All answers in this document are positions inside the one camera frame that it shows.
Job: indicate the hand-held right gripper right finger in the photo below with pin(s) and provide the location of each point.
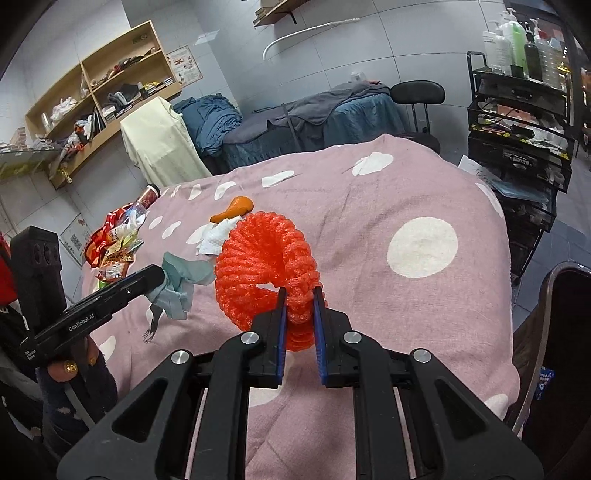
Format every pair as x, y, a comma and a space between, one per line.
319, 332

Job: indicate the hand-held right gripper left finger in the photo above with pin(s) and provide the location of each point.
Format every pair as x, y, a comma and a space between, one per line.
279, 332

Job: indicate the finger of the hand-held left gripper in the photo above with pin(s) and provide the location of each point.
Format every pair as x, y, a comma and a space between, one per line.
136, 284

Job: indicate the teal cloth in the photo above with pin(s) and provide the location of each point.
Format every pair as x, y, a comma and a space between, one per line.
184, 281

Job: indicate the red foam fruit net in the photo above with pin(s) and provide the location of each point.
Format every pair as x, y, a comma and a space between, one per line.
258, 249

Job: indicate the blue snack packet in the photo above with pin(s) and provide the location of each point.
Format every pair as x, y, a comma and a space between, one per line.
545, 383

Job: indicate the dark brown trash bin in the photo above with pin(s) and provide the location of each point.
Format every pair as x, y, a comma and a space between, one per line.
568, 323

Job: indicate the person's left hand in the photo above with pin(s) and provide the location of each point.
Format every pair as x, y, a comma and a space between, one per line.
69, 368

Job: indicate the yellow snack packet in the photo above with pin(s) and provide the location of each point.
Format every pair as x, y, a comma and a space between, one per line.
120, 256

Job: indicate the person's red garment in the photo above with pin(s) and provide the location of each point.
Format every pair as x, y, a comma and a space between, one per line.
8, 272

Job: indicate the pile of snack wrappers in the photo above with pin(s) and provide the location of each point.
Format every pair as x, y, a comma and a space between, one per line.
99, 240

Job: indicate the plastic bottle with red label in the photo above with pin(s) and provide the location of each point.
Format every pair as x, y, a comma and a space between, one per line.
141, 205

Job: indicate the white crumpled tissue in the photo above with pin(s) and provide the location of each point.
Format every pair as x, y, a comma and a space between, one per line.
214, 237

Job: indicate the glass display case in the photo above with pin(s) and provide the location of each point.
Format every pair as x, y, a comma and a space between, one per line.
27, 159

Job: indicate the pink white-dotted blanket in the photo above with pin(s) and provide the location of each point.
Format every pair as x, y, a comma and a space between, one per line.
369, 207

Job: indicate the cream cloth covered chair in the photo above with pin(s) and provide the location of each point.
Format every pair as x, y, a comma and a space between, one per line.
161, 143

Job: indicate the blue bedding pile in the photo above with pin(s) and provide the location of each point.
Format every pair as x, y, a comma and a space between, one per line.
207, 122

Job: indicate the massage bed grey blue covers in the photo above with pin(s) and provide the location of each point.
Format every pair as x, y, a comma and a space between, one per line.
360, 122

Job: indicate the grey bed blanket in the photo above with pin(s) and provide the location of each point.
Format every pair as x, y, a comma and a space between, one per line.
318, 106

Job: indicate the white paper sheet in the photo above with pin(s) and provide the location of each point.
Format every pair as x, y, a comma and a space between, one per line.
475, 168

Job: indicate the wooden shelf unit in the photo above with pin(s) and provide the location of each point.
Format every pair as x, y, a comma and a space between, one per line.
147, 50

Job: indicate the black chair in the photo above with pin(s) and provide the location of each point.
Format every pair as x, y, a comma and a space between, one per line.
418, 92

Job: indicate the black mesh storage cart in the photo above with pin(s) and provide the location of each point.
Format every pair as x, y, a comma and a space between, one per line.
521, 129

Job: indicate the bottles on cart top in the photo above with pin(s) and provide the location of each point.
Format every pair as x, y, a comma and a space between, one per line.
497, 46

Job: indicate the dark pump bottle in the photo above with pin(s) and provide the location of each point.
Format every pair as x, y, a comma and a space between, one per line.
532, 57

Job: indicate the green pump bottle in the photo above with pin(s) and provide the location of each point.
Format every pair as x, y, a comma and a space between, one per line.
518, 46

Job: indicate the clear plastic pump bottle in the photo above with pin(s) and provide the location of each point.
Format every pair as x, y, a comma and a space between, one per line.
551, 57

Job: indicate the wall notice sheet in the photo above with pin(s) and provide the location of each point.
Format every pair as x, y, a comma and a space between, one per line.
78, 240

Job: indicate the wall poster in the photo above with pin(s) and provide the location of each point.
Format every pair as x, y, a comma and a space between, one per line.
184, 64

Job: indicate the white curved wall rail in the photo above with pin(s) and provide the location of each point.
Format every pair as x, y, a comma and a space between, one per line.
300, 30

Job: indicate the wooden wall shelf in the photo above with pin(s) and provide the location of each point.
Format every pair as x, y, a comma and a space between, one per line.
277, 11

